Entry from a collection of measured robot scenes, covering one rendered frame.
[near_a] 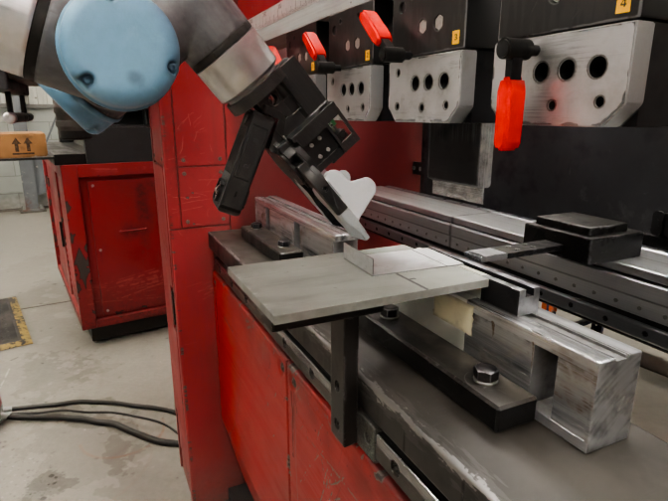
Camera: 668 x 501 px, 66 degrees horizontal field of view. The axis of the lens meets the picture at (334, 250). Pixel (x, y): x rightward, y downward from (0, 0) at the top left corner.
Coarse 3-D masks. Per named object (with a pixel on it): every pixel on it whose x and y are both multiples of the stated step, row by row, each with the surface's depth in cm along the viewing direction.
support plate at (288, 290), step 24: (264, 264) 65; (288, 264) 65; (312, 264) 65; (336, 264) 65; (264, 288) 56; (288, 288) 56; (312, 288) 56; (336, 288) 56; (360, 288) 56; (384, 288) 56; (408, 288) 56; (432, 288) 56; (456, 288) 58; (264, 312) 51; (288, 312) 49; (312, 312) 50; (336, 312) 51
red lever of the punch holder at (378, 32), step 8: (360, 16) 67; (368, 16) 66; (376, 16) 66; (368, 24) 65; (376, 24) 65; (384, 24) 65; (368, 32) 65; (376, 32) 64; (384, 32) 64; (376, 40) 64; (384, 40) 64; (392, 40) 64; (384, 48) 62; (392, 48) 62; (400, 48) 63; (384, 56) 62; (392, 56) 62; (400, 56) 63; (408, 56) 63
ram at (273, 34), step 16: (240, 0) 126; (256, 0) 115; (272, 0) 106; (320, 0) 86; (336, 0) 81; (352, 0) 76; (368, 0) 72; (288, 16) 99; (304, 16) 93; (320, 16) 87; (272, 32) 108
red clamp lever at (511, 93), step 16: (496, 48) 45; (512, 48) 44; (528, 48) 45; (512, 64) 45; (512, 80) 45; (512, 96) 45; (496, 112) 47; (512, 112) 46; (496, 128) 47; (512, 128) 46; (496, 144) 47; (512, 144) 47
